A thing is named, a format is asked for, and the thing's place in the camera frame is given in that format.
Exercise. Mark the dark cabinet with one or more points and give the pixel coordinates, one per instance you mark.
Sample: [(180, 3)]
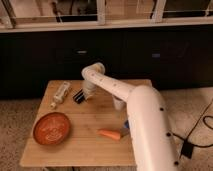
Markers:
[(171, 57)]

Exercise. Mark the white window frame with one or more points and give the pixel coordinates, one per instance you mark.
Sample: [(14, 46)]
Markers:
[(49, 15)]

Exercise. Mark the red-brown bowl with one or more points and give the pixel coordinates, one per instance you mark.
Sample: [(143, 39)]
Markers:
[(52, 129)]

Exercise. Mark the orange carrot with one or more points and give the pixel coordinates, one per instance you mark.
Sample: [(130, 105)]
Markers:
[(110, 134)]

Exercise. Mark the white paper cup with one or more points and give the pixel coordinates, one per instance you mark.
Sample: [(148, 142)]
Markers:
[(118, 103)]

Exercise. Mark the blue sponge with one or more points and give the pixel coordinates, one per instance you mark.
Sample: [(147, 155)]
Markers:
[(126, 124)]

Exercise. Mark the clear plastic bottle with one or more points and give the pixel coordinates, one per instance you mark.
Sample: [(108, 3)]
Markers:
[(60, 94)]

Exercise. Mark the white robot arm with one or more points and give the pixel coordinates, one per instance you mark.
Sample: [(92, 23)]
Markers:
[(152, 140)]

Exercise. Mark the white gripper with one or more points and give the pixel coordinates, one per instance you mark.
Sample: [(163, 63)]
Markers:
[(89, 89)]

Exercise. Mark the black power adapter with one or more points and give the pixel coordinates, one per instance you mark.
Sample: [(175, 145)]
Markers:
[(187, 149)]

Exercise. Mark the black eraser block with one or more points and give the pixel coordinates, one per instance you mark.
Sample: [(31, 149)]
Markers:
[(79, 97)]

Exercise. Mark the wooden table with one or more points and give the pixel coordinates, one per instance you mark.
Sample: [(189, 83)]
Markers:
[(85, 146)]

